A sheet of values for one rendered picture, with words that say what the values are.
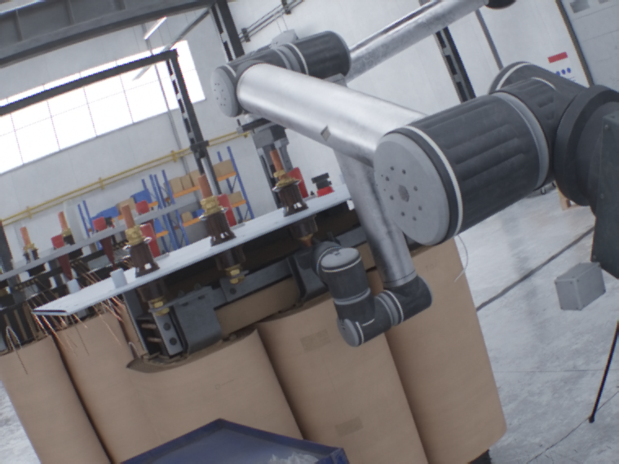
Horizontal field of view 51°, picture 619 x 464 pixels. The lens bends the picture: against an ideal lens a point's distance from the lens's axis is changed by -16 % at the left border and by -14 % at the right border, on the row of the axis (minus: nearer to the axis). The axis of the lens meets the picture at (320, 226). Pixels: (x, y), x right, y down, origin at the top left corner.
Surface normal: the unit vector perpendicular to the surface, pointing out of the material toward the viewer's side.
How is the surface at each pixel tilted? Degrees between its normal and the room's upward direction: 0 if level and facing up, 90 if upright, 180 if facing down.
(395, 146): 88
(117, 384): 90
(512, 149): 91
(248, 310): 90
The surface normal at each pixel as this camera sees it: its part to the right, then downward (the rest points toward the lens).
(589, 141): -0.79, -0.11
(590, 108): 0.24, 0.11
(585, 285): 0.40, -0.07
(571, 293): -0.85, 0.34
